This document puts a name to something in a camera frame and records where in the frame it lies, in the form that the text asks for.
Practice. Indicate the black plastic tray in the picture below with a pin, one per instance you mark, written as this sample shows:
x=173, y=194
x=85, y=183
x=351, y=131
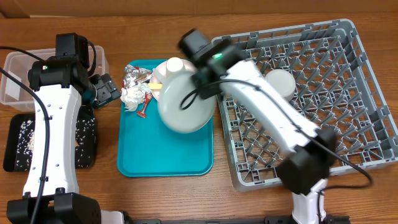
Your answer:
x=16, y=121

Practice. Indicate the small grey bowl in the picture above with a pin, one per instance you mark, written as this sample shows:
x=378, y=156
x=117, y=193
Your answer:
x=283, y=82

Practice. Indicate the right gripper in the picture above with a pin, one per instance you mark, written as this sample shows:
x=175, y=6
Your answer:
x=207, y=91

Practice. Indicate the yellow plastic spoon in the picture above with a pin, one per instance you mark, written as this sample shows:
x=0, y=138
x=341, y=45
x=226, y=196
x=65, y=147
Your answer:
x=155, y=86

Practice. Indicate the grey dishwasher rack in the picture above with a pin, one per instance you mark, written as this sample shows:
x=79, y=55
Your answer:
x=335, y=87

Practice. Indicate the white paper cup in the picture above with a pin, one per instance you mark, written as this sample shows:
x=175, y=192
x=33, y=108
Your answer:
x=174, y=66

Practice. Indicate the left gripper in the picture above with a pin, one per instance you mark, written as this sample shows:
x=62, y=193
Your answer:
x=106, y=87

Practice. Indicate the teal serving tray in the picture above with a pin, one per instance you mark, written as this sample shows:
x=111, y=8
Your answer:
x=147, y=148

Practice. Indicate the clear plastic bin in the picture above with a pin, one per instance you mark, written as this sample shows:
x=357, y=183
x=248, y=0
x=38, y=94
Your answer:
x=18, y=64

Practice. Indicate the grey round plate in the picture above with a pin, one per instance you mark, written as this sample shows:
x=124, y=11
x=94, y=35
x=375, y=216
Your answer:
x=180, y=108

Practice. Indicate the red sauce packet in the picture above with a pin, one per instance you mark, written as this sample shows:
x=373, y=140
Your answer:
x=147, y=99

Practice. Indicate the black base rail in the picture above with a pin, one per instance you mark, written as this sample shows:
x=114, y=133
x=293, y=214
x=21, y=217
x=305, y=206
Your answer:
x=266, y=220

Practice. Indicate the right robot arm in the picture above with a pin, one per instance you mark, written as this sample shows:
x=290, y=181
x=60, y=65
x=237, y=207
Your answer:
x=309, y=150

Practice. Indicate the white rice pile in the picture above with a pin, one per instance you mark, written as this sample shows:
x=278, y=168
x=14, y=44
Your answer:
x=85, y=144

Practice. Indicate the white napkin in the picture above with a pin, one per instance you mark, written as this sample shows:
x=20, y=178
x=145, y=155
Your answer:
x=133, y=96

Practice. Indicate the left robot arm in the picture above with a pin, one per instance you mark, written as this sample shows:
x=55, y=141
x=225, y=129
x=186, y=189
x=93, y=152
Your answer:
x=59, y=86

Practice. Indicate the foil wrapper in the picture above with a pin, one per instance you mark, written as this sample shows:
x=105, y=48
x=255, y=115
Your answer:
x=134, y=75

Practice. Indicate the white plate with cutlery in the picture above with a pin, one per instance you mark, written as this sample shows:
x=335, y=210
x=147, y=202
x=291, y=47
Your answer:
x=162, y=69

